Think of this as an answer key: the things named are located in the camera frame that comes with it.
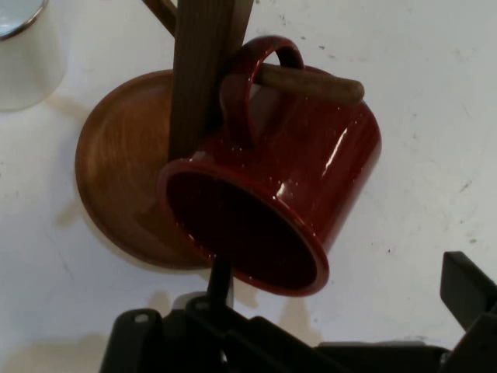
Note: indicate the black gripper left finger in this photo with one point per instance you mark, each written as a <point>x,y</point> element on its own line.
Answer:
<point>174,342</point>

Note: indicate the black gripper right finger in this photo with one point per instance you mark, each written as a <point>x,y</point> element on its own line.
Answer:
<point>473,311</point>

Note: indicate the brown wooden mug tree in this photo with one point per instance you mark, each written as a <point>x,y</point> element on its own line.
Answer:
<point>202,77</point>

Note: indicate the red enamel mug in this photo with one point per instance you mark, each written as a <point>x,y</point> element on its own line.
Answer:
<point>295,163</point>

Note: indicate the white enamel mug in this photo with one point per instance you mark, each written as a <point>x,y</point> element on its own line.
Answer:
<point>27,66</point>

